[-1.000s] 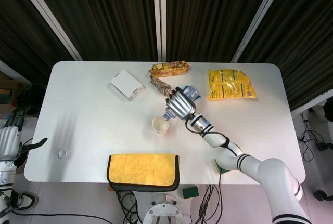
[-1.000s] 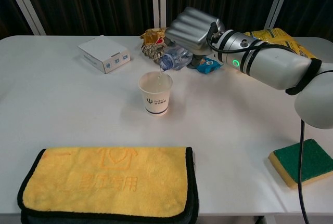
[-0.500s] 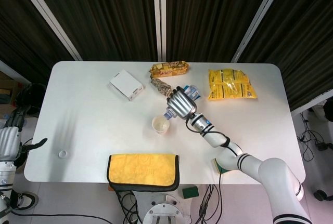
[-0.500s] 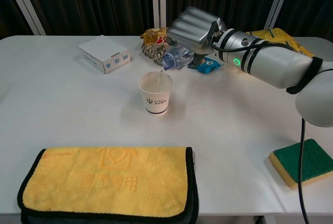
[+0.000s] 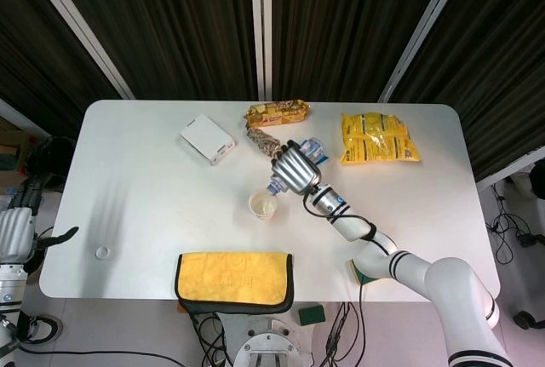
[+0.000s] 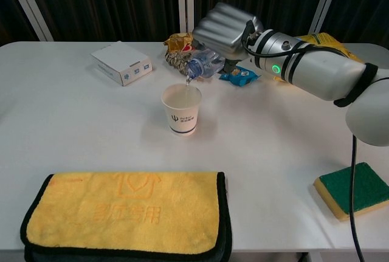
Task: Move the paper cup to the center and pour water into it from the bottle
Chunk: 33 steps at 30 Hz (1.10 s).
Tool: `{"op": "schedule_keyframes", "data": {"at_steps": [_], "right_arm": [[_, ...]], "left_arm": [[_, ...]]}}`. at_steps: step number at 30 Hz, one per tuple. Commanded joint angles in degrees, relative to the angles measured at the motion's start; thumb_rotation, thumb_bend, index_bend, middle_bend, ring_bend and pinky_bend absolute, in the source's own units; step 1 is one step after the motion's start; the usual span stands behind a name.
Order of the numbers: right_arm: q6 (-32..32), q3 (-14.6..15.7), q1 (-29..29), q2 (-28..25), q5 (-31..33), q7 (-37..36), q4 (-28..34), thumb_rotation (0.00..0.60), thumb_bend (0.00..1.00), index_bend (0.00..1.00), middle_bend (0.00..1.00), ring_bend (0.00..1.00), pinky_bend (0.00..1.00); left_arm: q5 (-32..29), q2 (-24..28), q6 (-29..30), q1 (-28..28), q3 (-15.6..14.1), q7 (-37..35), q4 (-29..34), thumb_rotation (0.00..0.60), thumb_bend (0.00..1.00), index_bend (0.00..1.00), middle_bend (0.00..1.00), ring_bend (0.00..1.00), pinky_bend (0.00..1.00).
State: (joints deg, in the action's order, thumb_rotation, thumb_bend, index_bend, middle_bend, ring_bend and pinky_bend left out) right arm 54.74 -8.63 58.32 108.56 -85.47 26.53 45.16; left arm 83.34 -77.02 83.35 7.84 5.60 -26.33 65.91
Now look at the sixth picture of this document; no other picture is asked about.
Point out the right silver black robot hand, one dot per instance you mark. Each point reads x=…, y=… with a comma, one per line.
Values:
x=225, y=28

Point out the clear plastic water bottle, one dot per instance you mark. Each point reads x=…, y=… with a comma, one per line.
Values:
x=206, y=64

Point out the white paper cup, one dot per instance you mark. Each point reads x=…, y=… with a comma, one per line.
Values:
x=181, y=113

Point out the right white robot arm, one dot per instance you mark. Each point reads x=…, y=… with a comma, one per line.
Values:
x=319, y=70

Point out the golden biscuit packet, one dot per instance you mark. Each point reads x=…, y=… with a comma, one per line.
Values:
x=177, y=43

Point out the small blue snack packet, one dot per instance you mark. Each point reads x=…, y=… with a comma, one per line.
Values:
x=243, y=78

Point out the white cardboard box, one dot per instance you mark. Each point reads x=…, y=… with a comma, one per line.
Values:
x=118, y=58

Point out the yellow snack bag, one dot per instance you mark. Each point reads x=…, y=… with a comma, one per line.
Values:
x=334, y=44

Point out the yellow cloth with black edge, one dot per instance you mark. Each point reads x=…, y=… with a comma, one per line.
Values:
x=121, y=213

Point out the large green yellow sponge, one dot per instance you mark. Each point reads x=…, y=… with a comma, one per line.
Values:
x=364, y=192

